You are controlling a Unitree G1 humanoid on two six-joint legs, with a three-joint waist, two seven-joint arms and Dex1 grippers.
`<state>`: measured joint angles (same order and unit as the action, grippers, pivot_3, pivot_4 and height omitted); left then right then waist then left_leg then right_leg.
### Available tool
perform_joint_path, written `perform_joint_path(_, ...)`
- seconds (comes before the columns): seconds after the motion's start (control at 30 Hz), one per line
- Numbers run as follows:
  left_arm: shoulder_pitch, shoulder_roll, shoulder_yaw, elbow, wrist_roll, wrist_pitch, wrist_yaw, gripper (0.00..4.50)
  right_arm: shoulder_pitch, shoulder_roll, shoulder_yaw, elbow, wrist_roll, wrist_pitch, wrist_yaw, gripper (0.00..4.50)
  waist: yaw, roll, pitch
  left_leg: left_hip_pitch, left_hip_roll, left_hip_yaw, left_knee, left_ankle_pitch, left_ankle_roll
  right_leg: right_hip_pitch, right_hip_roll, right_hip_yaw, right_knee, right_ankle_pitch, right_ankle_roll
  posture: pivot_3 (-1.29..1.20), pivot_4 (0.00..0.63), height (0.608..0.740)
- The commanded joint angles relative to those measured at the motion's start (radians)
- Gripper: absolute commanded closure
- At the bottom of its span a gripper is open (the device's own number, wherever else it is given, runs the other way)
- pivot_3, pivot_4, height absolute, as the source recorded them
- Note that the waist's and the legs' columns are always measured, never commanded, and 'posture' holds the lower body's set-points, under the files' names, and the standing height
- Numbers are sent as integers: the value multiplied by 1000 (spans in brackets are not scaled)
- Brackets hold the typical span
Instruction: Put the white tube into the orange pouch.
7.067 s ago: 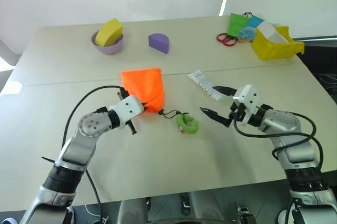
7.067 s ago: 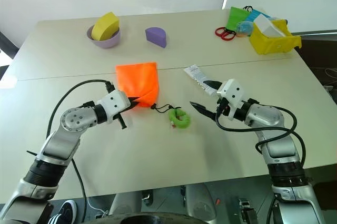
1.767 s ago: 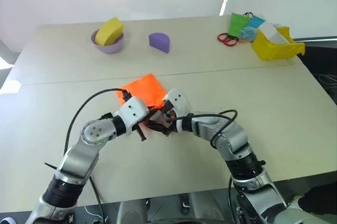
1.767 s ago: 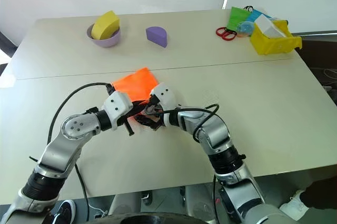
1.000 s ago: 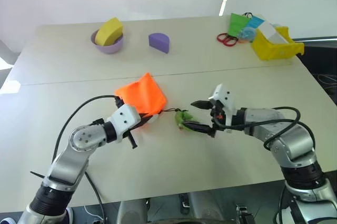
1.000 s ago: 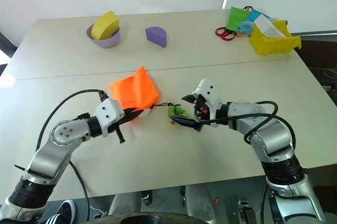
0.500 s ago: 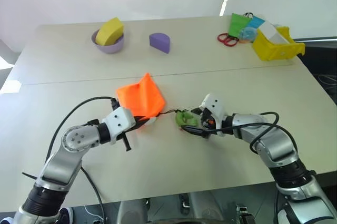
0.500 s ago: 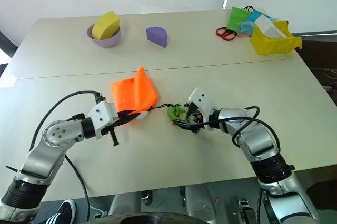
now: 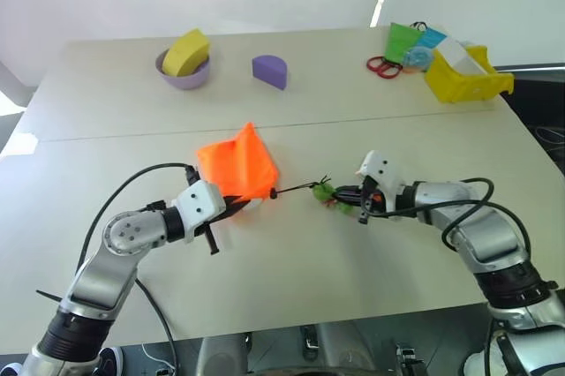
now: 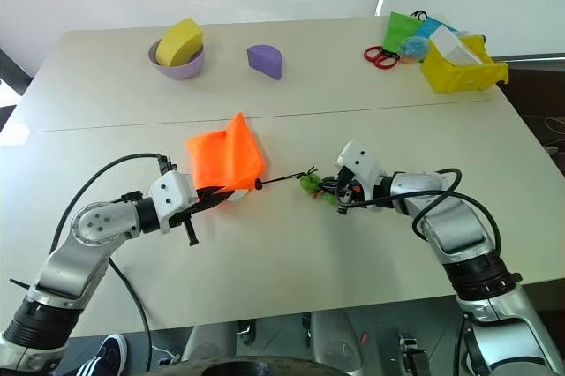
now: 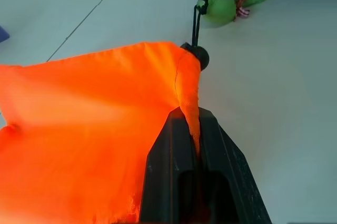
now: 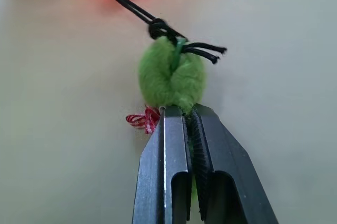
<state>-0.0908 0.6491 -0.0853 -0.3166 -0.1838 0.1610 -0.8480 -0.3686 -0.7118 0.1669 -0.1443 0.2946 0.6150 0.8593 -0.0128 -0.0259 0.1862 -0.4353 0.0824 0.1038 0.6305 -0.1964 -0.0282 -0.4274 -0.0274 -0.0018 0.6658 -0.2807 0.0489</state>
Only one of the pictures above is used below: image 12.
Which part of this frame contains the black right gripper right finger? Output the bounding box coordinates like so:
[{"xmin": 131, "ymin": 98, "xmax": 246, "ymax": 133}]
[{"xmin": 190, "ymin": 103, "xmax": 279, "ymax": 224}]

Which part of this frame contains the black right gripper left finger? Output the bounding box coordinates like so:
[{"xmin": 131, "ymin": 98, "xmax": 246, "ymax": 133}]
[{"xmin": 132, "ymin": 106, "xmax": 193, "ymax": 224}]

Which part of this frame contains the green fuzzy pompom charm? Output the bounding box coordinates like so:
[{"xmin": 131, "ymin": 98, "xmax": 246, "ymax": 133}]
[{"xmin": 137, "ymin": 36, "xmax": 207, "ymax": 116}]

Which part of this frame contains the red white striped ribbon bow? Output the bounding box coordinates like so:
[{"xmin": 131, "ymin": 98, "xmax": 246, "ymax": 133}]
[{"xmin": 125, "ymin": 106, "xmax": 162, "ymax": 135}]

